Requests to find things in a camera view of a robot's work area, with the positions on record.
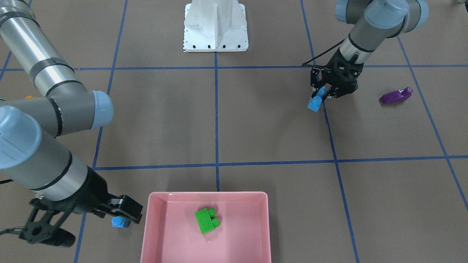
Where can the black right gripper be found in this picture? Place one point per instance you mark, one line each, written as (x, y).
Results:
(94, 193)

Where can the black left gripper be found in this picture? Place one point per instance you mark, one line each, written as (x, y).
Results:
(317, 81)

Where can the long blue stud block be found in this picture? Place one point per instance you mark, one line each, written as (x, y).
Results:
(315, 103)

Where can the green stud block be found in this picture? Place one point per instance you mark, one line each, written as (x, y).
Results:
(207, 220)

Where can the purple sloped block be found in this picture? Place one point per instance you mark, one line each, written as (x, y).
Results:
(398, 96)

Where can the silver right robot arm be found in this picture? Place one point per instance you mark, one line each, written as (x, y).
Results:
(30, 154)

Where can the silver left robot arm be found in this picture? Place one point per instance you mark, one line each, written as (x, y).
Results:
(373, 21)

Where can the pink plastic box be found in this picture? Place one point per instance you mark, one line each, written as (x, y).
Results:
(172, 234)

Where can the small blue stud block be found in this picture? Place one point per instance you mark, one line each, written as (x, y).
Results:
(120, 222)

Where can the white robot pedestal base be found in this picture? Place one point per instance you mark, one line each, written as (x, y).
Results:
(215, 26)

